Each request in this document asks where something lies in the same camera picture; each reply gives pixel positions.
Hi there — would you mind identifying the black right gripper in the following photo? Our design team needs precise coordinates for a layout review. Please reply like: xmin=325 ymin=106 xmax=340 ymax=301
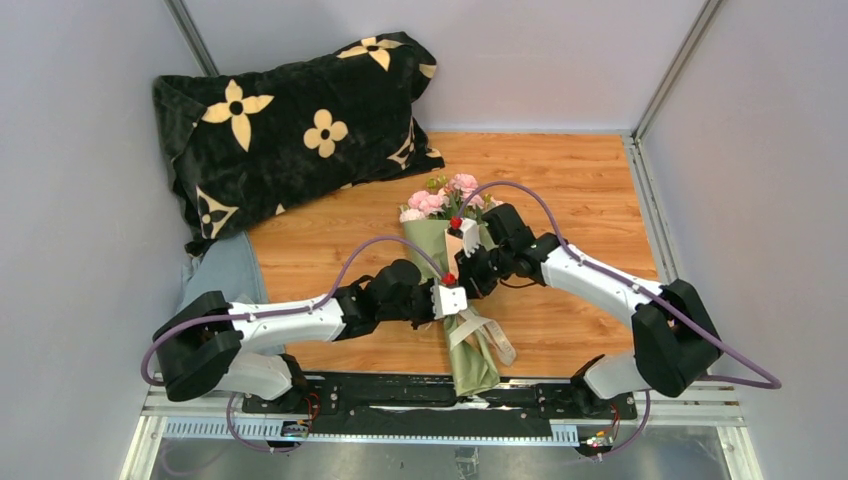
xmin=455 ymin=241 xmax=514 ymax=299

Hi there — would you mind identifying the pink fake flower stem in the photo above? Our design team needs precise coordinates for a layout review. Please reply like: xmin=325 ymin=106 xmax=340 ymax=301
xmin=426 ymin=173 xmax=498 ymax=220
xmin=399 ymin=189 xmax=449 ymax=223

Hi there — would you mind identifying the cream ribbon strap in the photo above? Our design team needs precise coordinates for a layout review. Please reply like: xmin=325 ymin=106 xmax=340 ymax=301
xmin=447 ymin=305 xmax=518 ymax=368

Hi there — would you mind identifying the green and peach wrapping paper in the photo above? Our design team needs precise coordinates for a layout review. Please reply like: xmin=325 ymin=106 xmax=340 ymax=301
xmin=401 ymin=219 xmax=500 ymax=396

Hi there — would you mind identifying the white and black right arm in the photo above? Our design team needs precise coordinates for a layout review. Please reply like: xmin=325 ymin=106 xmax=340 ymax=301
xmin=447 ymin=204 xmax=721 ymax=418

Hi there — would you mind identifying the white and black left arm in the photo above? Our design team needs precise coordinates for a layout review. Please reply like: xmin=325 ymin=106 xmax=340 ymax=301
xmin=152 ymin=260 xmax=448 ymax=413

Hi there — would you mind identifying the light blue cloth bag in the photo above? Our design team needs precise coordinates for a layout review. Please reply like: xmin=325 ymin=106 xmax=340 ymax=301
xmin=176 ymin=233 xmax=270 ymax=312

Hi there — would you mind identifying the black floral pillow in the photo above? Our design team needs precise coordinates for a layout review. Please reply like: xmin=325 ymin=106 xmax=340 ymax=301
xmin=152 ymin=31 xmax=445 ymax=257

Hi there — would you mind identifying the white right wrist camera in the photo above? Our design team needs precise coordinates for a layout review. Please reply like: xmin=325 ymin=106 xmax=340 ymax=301
xmin=446 ymin=216 xmax=481 ymax=257

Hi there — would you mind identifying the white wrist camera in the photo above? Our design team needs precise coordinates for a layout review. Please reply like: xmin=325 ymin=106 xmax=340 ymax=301
xmin=431 ymin=285 xmax=468 ymax=320
xmin=446 ymin=216 xmax=481 ymax=257

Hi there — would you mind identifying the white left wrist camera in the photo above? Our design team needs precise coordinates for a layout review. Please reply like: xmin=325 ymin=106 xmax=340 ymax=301
xmin=431 ymin=285 xmax=468 ymax=320

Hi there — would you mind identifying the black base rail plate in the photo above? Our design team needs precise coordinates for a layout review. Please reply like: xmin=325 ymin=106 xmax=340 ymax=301
xmin=241 ymin=372 xmax=637 ymax=438

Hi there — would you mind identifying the aluminium frame rail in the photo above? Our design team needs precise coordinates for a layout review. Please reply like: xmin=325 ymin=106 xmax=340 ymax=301
xmin=121 ymin=372 xmax=762 ymax=479

